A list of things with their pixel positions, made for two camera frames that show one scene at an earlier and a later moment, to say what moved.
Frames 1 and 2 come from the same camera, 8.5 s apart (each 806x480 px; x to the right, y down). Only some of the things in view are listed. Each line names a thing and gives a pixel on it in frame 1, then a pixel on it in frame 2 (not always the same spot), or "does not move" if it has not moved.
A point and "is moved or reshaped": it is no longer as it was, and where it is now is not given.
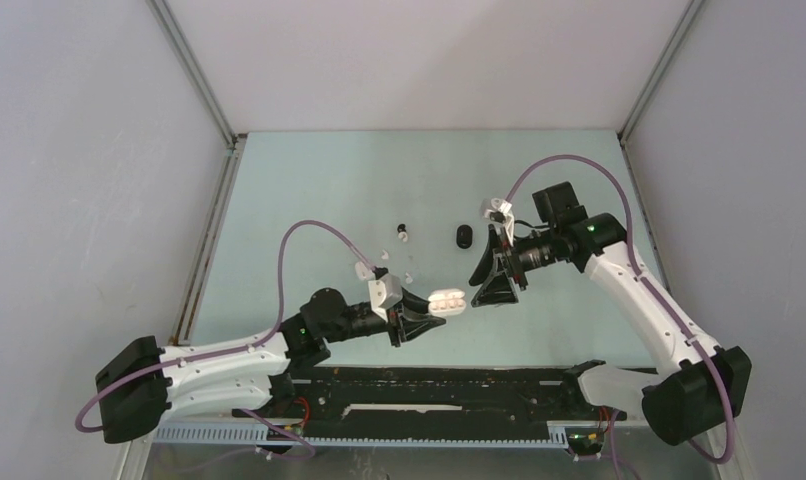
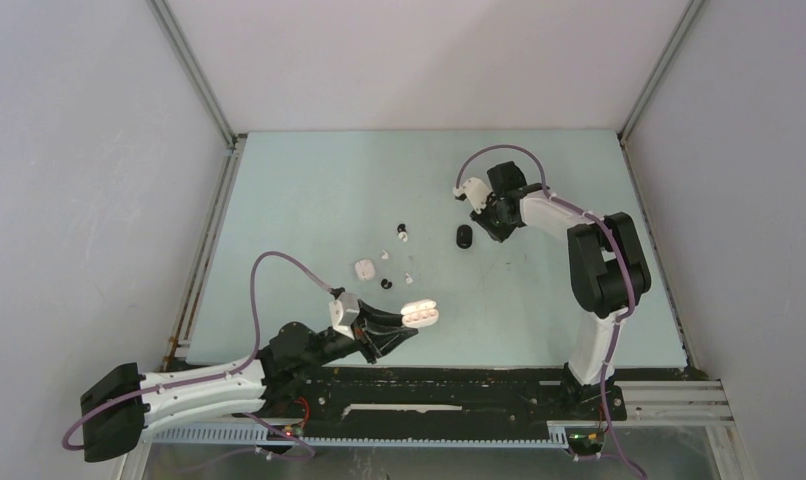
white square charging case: x=362 y=272 does not move
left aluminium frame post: x=234 y=145 does not move
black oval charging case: x=464 y=236 does not move
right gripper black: x=496 y=290 → x=482 y=218
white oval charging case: x=447 y=301 is moved or reshaped
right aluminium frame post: x=626 y=126 does not move
